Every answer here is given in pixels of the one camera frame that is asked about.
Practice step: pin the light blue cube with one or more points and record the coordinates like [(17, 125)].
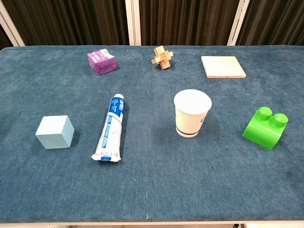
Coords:
[(55, 132)]

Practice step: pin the square wooden board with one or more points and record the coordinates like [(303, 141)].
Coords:
[(222, 66)]

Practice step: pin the white toothpaste tube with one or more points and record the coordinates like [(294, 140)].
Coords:
[(111, 128)]

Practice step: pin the white frame post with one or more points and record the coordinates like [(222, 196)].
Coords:
[(9, 23), (237, 22), (133, 22)]

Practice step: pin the dark pleated curtain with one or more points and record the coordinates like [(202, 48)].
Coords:
[(76, 21)]

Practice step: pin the white paper cup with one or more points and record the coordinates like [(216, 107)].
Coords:
[(191, 114)]

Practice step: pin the wooden burr puzzle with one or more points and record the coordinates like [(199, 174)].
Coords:
[(162, 58)]

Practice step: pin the purple milk carton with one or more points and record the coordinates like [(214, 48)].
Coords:
[(102, 62)]

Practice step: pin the blue table cloth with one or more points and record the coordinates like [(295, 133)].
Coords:
[(152, 180)]

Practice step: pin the green two-stud building block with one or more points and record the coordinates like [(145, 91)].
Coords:
[(264, 129)]

